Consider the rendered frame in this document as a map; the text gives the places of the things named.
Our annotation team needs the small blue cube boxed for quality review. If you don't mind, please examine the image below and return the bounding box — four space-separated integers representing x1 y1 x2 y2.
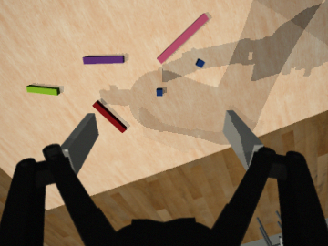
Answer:
157 88 163 97
195 59 205 67

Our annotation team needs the lime green rod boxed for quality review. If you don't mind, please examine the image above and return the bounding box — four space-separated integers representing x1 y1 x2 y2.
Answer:
26 85 60 96

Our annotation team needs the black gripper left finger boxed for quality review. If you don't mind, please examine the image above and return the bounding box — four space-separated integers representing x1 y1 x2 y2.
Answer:
0 113 127 246

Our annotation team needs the dark red rod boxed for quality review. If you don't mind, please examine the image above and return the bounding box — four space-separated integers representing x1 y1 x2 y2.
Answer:
93 100 127 133

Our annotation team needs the purple rod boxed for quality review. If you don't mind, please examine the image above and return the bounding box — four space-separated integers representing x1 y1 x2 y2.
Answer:
83 56 125 65

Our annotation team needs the pink rod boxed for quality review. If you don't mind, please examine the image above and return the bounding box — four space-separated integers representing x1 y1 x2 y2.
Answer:
157 13 209 64

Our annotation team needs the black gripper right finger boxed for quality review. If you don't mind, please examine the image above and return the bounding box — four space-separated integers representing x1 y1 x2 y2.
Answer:
200 110 328 246

